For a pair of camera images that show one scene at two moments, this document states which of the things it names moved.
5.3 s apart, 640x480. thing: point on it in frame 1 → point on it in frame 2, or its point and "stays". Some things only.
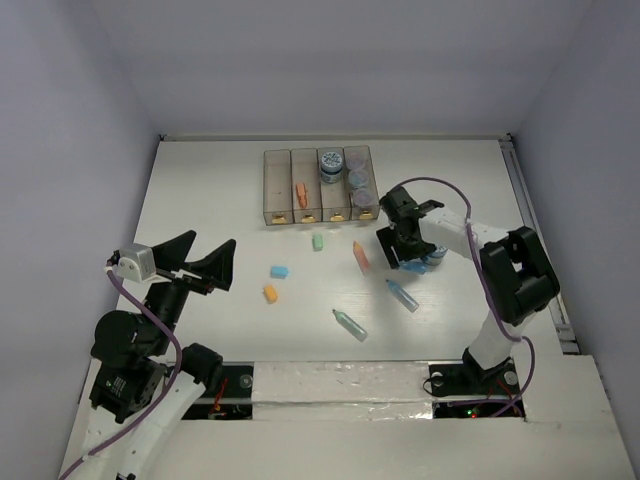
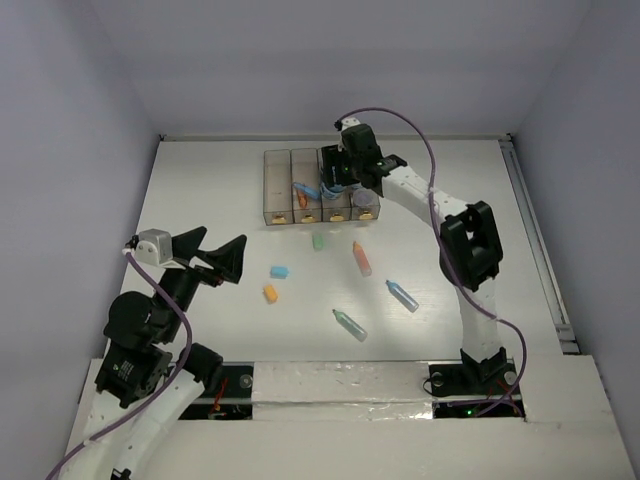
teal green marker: [353, 326] stays
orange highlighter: [301, 191] stays
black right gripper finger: [389, 244] → [336, 168]
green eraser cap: [317, 242] stays
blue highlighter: [416, 267] → [308, 190]
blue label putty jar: [436, 257] → [332, 194]
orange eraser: [270, 294] stays
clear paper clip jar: [364, 199] stays
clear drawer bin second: [304, 168] stays
